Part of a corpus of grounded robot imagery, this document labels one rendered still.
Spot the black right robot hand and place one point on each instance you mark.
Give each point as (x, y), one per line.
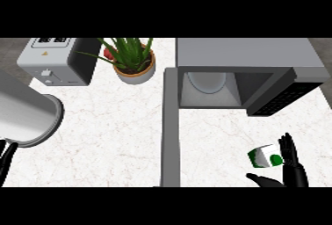
(294, 170)

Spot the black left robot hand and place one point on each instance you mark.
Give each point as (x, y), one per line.
(6, 161)

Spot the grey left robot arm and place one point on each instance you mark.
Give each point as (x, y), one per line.
(24, 114)

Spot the white and green milk carton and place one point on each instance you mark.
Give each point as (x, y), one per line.
(263, 156)

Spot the grey microwave door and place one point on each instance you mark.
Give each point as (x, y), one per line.
(170, 129)

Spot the grey microwave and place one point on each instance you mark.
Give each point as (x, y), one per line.
(247, 55)

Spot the grey toaster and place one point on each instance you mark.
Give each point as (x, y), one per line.
(56, 61)

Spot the red apple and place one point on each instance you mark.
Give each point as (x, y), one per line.
(108, 53)

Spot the green potted plant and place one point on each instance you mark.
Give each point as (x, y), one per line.
(133, 61)

